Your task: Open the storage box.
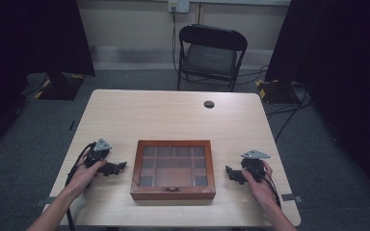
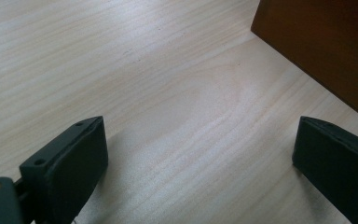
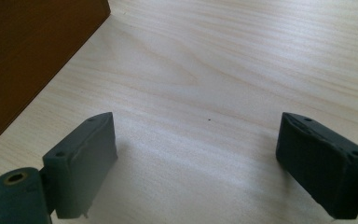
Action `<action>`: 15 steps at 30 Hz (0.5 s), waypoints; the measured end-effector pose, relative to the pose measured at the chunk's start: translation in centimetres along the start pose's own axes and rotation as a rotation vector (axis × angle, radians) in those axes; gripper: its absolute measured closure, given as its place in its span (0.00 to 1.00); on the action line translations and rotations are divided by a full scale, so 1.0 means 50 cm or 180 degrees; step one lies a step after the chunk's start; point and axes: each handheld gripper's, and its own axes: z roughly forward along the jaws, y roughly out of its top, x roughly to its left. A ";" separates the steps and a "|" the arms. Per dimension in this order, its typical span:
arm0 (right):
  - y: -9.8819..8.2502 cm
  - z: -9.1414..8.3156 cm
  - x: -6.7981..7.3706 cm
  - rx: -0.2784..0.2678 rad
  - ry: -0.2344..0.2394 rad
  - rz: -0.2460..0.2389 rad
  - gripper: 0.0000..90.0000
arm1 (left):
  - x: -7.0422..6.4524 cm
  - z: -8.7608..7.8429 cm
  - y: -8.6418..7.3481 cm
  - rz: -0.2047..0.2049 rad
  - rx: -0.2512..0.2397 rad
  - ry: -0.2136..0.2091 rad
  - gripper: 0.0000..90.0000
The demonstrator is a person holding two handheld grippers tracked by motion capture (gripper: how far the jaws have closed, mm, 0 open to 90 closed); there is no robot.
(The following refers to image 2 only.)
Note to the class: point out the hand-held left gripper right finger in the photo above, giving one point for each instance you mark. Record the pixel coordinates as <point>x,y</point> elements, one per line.
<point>335,161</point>

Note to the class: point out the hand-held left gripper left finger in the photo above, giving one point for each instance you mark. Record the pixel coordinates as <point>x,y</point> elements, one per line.
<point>65,168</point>

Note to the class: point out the dark brown wooden panel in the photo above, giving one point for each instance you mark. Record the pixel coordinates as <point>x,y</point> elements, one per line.
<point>326,43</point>

